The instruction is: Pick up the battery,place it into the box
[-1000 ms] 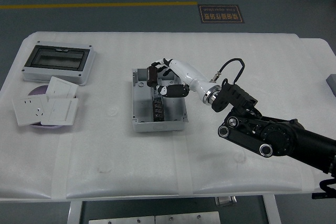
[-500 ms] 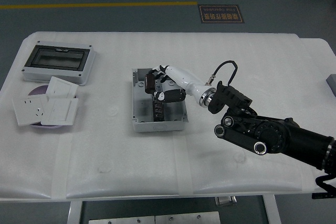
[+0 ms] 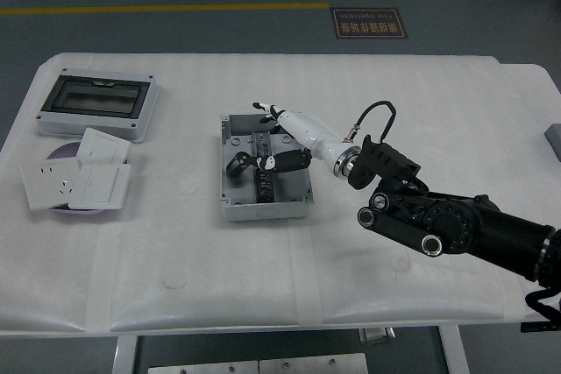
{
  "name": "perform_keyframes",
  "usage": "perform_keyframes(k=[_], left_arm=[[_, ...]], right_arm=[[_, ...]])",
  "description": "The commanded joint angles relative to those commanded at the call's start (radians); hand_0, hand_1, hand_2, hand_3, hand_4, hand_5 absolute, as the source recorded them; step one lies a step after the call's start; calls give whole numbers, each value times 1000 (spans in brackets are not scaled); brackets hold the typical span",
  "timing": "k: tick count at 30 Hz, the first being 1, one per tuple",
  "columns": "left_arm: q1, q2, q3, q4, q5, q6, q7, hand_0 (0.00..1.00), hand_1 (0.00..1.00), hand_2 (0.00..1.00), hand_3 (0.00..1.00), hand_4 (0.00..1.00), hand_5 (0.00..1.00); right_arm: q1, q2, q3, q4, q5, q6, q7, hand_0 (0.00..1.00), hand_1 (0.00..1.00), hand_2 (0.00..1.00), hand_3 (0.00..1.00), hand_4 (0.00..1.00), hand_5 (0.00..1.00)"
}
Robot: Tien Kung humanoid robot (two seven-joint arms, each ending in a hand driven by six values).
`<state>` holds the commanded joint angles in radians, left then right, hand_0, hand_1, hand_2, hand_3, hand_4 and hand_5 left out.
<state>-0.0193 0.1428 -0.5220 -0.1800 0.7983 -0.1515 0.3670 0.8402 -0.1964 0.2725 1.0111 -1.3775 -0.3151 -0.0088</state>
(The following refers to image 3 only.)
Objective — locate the open grey junction box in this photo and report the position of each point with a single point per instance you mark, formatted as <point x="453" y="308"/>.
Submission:
<point x="289" y="190"/>

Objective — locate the long black printed battery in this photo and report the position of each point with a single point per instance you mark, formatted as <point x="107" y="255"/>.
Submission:
<point x="265" y="185"/>

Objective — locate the white switch panel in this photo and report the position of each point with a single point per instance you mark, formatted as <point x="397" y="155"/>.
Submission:
<point x="103" y="146"/>
<point x="101" y="185"/>

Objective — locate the grey box with dark window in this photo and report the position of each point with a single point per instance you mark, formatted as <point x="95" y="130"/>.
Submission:
<point x="96" y="98"/>

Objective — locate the black table control panel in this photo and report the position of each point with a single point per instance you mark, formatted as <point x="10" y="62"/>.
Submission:
<point x="537" y="328"/>

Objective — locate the short brown cylindrical battery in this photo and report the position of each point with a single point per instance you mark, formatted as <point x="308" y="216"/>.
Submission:
<point x="236" y="164"/>

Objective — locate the purple plate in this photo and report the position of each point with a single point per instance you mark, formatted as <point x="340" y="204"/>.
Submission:
<point x="63" y="154"/>

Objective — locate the metal bracket under table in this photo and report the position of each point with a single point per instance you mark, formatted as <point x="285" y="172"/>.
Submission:
<point x="377" y="335"/>

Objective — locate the grey block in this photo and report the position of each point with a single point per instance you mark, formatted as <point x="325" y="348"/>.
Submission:
<point x="553" y="137"/>

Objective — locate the white socket panel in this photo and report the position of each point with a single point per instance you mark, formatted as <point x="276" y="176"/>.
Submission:
<point x="44" y="183"/>

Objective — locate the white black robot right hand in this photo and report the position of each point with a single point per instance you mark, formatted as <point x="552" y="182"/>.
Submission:
<point x="307" y="131"/>

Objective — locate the white foam mat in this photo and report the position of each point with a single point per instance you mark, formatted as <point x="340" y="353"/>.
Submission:
<point x="175" y="238"/>

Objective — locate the white tape strip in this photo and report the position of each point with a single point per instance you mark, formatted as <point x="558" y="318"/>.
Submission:
<point x="305" y="277"/>
<point x="513" y="299"/>

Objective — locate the metal mounting rail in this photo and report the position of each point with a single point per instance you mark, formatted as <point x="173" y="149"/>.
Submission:
<point x="261" y="139"/>

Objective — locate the white table leg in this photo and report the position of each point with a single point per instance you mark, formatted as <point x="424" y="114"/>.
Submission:
<point x="456" y="350"/>

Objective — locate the grey metal plate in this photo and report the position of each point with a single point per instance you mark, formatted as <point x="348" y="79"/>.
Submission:
<point x="313" y="364"/>
<point x="201" y="368"/>

